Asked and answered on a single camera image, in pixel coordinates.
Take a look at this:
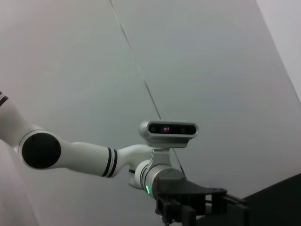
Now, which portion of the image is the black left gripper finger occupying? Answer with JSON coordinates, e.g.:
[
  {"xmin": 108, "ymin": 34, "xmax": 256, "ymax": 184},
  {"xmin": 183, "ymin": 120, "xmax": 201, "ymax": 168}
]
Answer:
[
  {"xmin": 182, "ymin": 204, "xmax": 197, "ymax": 226},
  {"xmin": 223, "ymin": 196, "xmax": 247, "ymax": 226}
]

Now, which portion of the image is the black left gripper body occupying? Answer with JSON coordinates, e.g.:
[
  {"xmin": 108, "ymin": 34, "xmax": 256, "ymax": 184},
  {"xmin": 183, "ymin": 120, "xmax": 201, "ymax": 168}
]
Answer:
[{"xmin": 154, "ymin": 174, "xmax": 228, "ymax": 224}]

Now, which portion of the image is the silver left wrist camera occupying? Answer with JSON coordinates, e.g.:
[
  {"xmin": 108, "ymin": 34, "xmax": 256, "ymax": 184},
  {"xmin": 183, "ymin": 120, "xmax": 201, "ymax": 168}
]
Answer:
[{"xmin": 138, "ymin": 121, "xmax": 199, "ymax": 165}]

